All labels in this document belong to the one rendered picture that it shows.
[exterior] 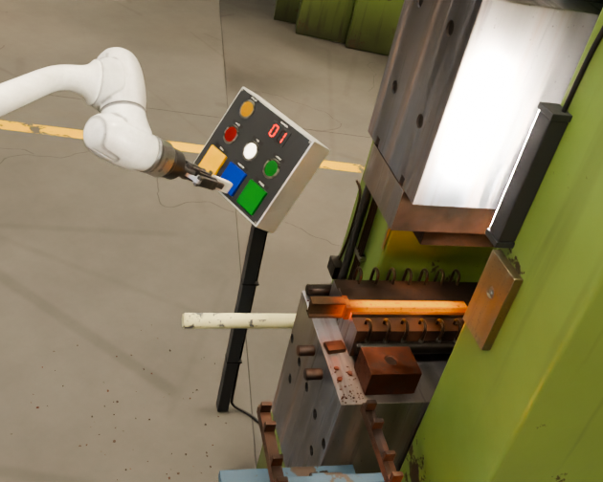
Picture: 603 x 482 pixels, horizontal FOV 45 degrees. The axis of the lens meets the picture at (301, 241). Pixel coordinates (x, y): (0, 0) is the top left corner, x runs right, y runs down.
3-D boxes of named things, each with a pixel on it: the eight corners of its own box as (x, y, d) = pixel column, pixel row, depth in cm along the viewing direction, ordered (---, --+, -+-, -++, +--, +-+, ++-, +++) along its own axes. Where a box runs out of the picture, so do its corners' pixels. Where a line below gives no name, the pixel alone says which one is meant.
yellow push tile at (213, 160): (211, 178, 207) (225, 156, 206) (197, 165, 211) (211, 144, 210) (215, 180, 208) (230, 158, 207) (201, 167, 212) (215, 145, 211)
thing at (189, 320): (182, 334, 208) (184, 319, 205) (181, 320, 212) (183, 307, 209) (326, 333, 221) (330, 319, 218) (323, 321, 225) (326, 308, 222)
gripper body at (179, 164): (146, 164, 174) (173, 175, 181) (164, 182, 169) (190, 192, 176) (163, 139, 173) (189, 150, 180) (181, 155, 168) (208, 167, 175)
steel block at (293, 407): (299, 527, 179) (341, 405, 154) (271, 408, 208) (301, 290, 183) (498, 510, 195) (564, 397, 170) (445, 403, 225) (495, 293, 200)
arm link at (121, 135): (164, 164, 162) (159, 113, 166) (109, 142, 149) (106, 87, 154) (130, 181, 167) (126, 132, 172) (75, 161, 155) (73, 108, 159)
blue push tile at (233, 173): (230, 196, 201) (245, 174, 200) (215, 182, 205) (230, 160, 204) (234, 198, 203) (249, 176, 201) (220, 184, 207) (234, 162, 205)
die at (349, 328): (348, 356, 167) (358, 328, 162) (327, 299, 182) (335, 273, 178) (507, 354, 179) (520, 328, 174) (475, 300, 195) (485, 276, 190)
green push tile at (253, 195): (250, 215, 195) (266, 192, 194) (235, 201, 200) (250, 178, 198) (254, 216, 197) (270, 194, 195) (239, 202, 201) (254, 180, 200)
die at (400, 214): (390, 230, 147) (403, 191, 142) (362, 179, 163) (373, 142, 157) (565, 237, 159) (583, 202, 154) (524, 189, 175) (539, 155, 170)
